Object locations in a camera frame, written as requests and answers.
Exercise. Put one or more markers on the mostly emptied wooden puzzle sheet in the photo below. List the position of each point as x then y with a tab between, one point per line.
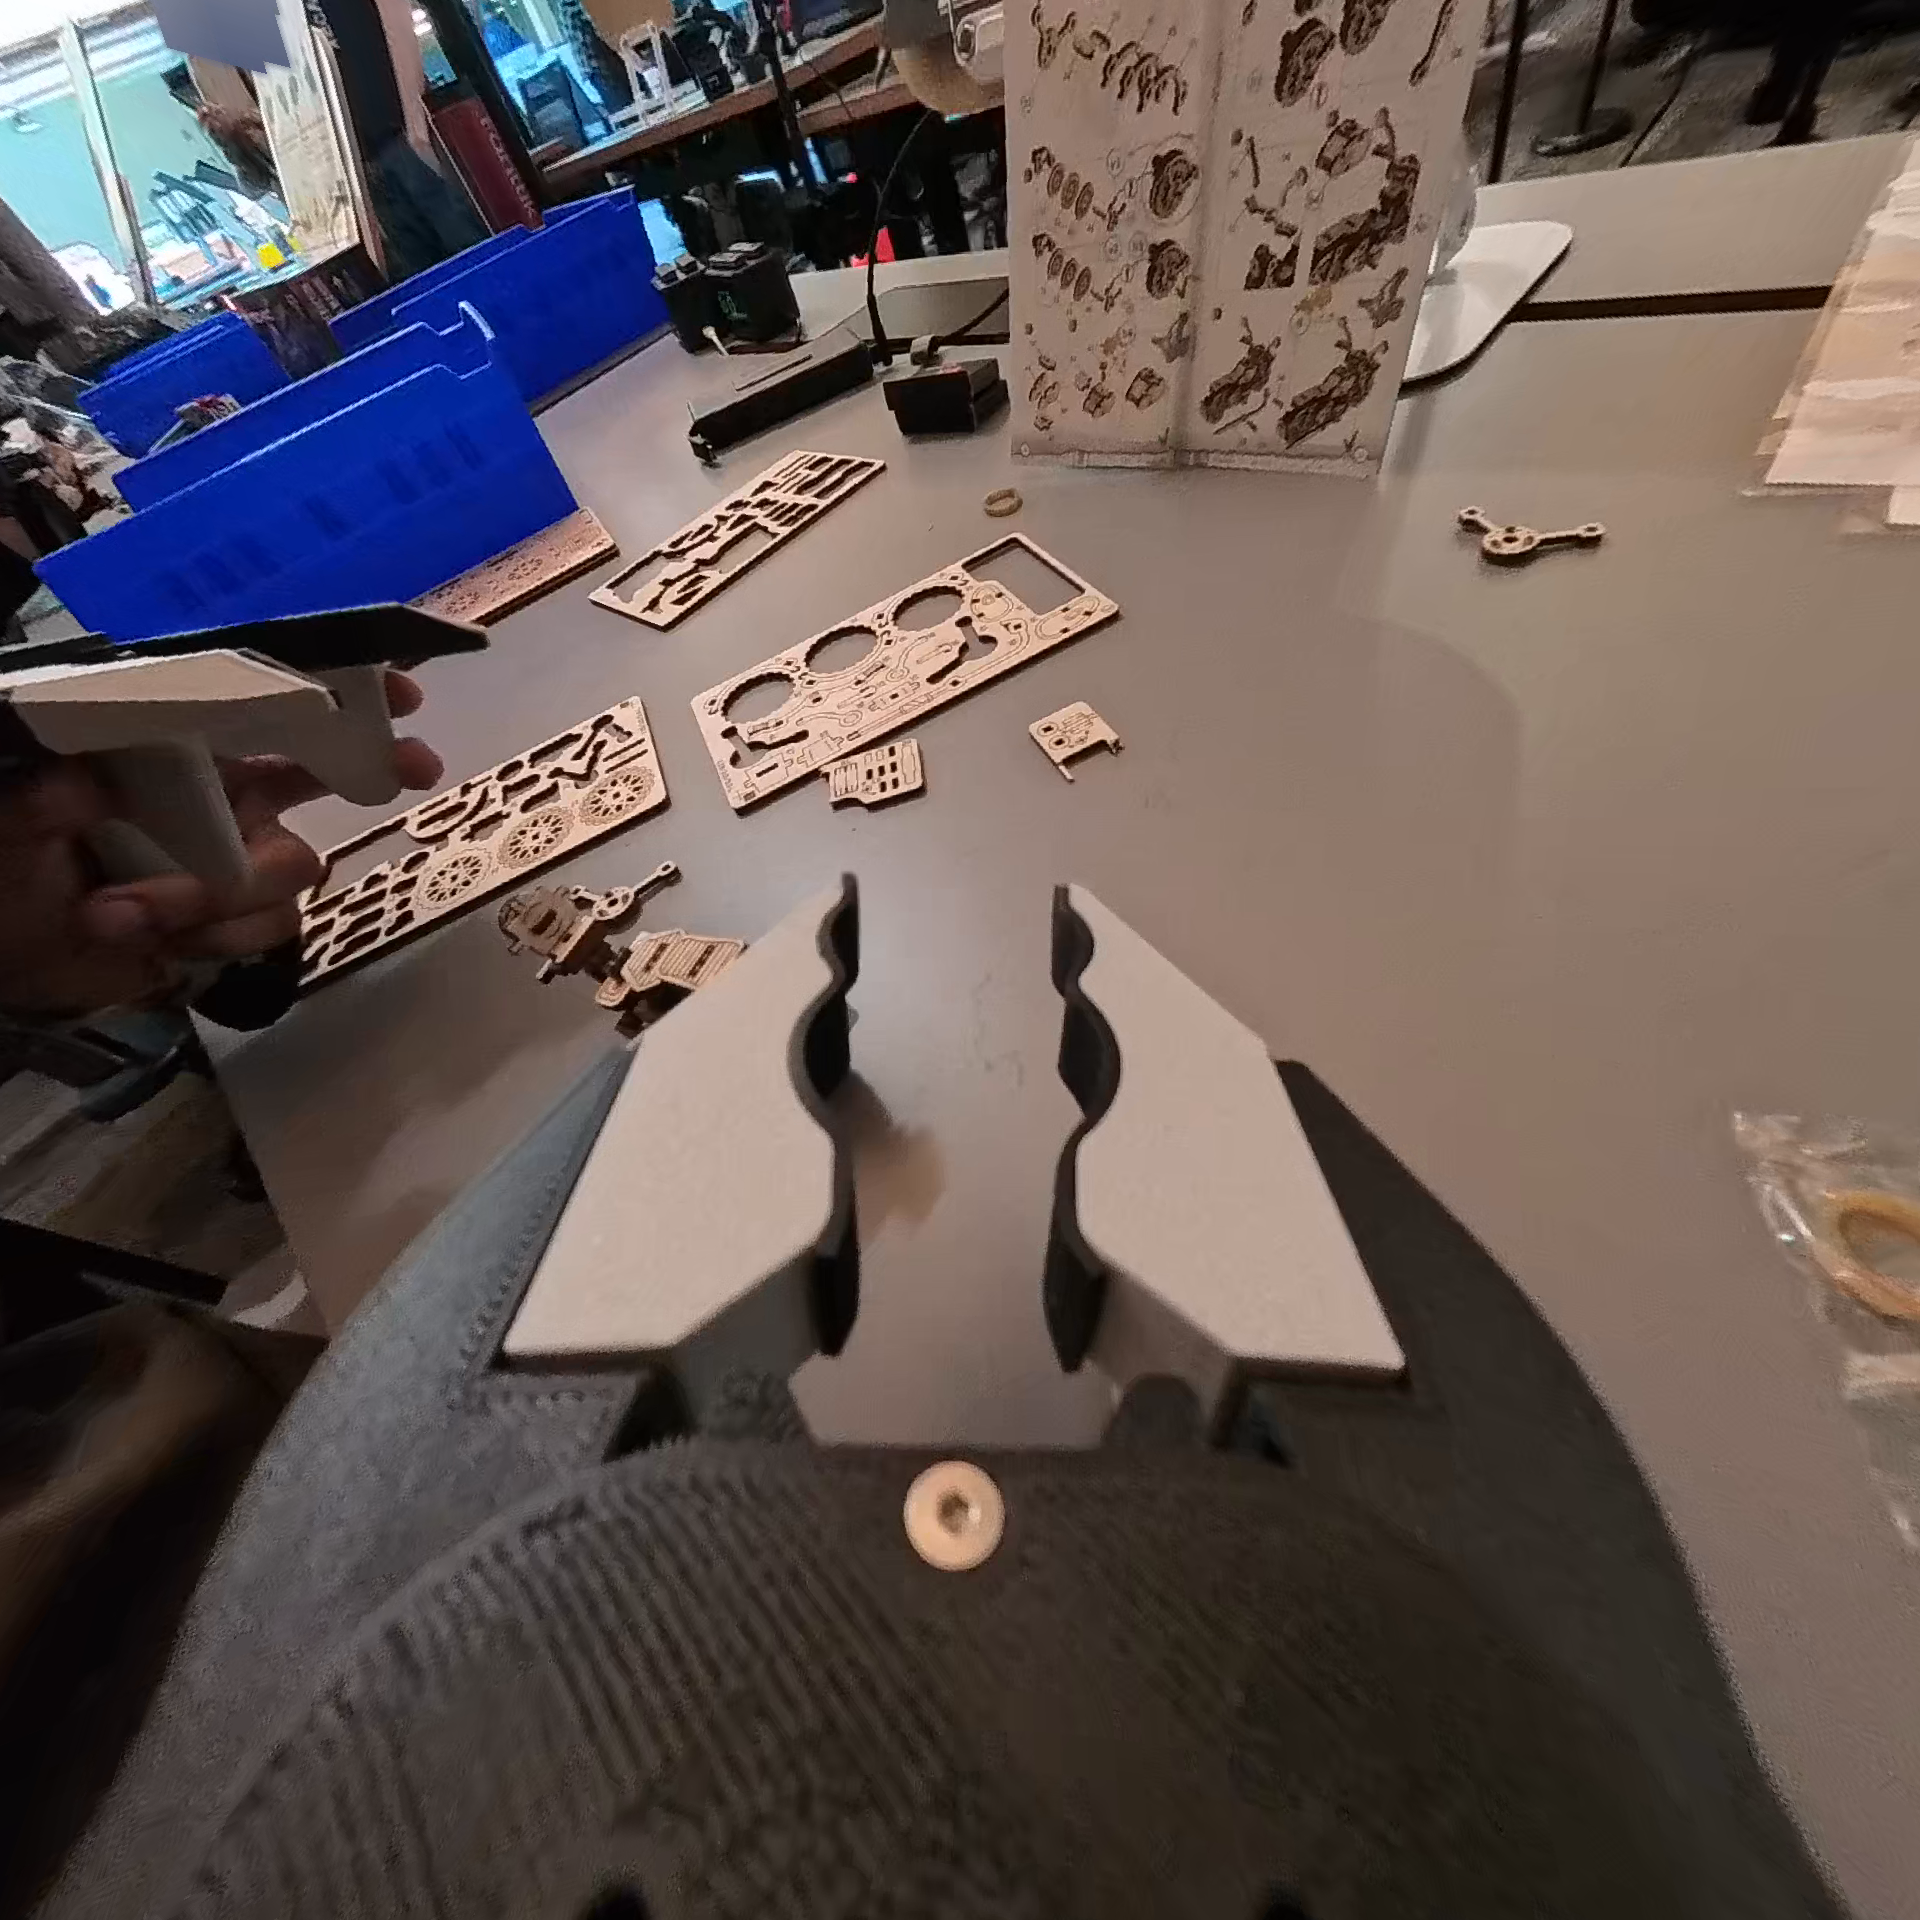
735	538

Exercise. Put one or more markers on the small square wooden piece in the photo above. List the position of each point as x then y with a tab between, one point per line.
1073	730

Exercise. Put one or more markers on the person's leg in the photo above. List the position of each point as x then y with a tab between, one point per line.
90	1502

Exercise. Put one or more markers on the clear bag with papers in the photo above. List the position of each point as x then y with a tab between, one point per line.
1860	391

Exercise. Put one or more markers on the blue plastic bin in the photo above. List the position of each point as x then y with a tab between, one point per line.
166	391
586	287
300	526
300	405

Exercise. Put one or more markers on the long black bar device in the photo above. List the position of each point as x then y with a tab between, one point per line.
782	396

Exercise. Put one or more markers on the wooden lever piece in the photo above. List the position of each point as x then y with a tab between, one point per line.
639	897
1561	538

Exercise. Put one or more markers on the dark wooden sheet by bin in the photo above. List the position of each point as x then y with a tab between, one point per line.
524	579

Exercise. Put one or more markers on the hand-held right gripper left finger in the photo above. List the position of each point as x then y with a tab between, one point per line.
707	1202

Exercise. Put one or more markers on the dark printed box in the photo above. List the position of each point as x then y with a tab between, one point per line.
308	315

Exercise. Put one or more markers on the white monitor stand base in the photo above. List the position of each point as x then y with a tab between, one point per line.
1501	287

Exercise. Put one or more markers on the clear bag with rubber bands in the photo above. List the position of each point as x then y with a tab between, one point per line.
1823	1202

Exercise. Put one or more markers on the slatted wooden model piece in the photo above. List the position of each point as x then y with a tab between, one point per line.
683	959

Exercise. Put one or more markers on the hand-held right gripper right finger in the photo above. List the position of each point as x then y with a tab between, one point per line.
1215	1202

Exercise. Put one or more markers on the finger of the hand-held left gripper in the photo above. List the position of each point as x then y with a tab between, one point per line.
300	635
166	706

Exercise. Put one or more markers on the folded paper instruction sheet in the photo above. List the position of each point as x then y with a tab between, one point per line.
1201	225

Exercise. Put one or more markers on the small slotted wooden piece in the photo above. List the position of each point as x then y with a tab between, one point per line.
875	795

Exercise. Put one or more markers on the black box device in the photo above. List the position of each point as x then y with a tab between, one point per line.
946	398

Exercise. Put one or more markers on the large black charger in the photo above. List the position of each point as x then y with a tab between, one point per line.
750	294

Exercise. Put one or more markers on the grey desk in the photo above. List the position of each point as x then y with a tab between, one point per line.
1427	899

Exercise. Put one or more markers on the wooden background table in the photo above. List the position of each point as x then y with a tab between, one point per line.
707	119

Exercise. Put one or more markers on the wooden sheet with spoked wheels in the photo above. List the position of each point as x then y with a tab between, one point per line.
607	799

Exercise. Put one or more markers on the person's left hand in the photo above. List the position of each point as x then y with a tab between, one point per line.
180	932

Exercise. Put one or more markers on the wooden sheet with round holes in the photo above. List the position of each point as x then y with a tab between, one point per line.
959	647

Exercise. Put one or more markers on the black office chair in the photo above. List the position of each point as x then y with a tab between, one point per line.
90	1051

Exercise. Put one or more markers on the red cardboard box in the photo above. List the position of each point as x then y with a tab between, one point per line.
488	165

